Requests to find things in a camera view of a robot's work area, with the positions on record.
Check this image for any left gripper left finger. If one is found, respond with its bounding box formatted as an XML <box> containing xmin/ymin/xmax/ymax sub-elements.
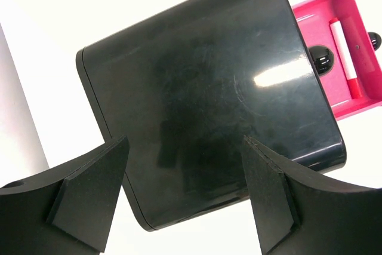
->
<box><xmin>1</xmin><ymin>136</ymin><xmax>130</xmax><ymax>254</ymax></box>

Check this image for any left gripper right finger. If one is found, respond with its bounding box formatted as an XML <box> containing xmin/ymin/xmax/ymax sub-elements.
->
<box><xmin>242</xmin><ymin>137</ymin><xmax>381</xmax><ymax>254</ymax></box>

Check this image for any white marker red cap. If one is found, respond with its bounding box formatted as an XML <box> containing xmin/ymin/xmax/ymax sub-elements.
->
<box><xmin>329</xmin><ymin>18</ymin><xmax>363</xmax><ymax>99</ymax></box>

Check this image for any black drawer cabinet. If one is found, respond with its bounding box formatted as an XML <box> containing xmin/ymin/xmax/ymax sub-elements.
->
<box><xmin>76</xmin><ymin>0</ymin><xmax>346</xmax><ymax>231</ymax></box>

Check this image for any pink bottom drawer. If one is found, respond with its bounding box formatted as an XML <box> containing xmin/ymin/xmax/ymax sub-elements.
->
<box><xmin>292</xmin><ymin>0</ymin><xmax>381</xmax><ymax>120</ymax></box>

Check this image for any pink drawer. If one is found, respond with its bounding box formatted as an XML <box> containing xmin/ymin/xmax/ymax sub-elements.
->
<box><xmin>292</xmin><ymin>0</ymin><xmax>381</xmax><ymax>120</ymax></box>
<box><xmin>309</xmin><ymin>45</ymin><xmax>334</xmax><ymax>76</ymax></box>

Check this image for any pink middle drawer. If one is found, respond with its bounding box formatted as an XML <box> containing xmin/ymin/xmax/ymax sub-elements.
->
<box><xmin>309</xmin><ymin>45</ymin><xmax>334</xmax><ymax>76</ymax></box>

